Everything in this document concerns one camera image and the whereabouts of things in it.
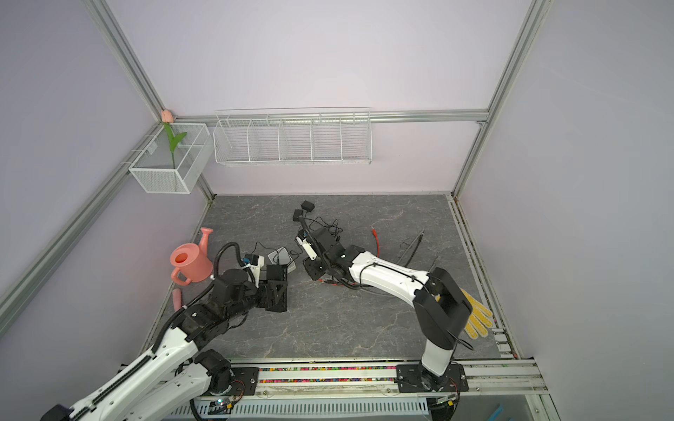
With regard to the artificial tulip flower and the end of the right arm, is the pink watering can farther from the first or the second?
the end of the right arm

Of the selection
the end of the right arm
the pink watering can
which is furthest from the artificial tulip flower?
the end of the right arm

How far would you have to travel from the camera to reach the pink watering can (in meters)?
0.88
